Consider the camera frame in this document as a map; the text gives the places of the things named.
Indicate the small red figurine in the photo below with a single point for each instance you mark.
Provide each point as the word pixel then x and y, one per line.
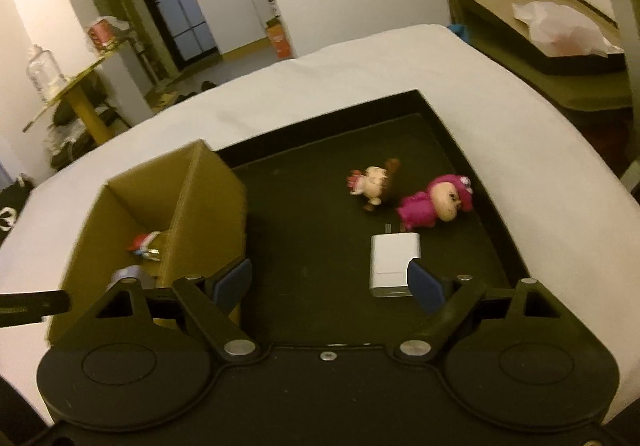
pixel 142 243

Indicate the white charger plug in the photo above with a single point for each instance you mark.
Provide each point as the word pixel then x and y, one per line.
pixel 392 261

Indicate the white plastic bag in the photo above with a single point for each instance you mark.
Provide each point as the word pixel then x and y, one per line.
pixel 565 28

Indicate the clear water jug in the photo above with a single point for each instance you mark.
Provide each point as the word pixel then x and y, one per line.
pixel 45 70

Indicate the brown-haired pig figurine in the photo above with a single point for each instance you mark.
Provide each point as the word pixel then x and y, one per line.
pixel 372 181

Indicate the orange box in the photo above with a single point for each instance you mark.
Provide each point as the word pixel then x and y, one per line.
pixel 278 38

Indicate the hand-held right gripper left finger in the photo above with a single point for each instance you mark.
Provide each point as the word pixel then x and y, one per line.
pixel 232 281

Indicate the flat open cardboard carton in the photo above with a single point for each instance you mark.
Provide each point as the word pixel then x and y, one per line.
pixel 492 20

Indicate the black bag with white print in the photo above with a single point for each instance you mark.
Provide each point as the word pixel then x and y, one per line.
pixel 12 211

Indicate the white kitchen cabinet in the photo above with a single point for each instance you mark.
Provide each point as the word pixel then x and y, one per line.
pixel 240 10

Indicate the purple cube block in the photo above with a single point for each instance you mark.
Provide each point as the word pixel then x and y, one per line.
pixel 130 273

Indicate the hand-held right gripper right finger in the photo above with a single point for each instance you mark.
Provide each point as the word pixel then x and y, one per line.
pixel 425 286

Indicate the pink hooded figurine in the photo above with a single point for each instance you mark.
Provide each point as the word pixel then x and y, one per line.
pixel 425 206

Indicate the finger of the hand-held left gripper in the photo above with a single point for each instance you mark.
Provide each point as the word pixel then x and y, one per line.
pixel 30 303

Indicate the brown cardboard box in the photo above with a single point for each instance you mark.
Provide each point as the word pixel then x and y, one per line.
pixel 200 206

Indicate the black tray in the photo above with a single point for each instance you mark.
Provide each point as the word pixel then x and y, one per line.
pixel 310 226

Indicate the round yellow side table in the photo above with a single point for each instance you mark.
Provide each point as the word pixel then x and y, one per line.
pixel 82 85

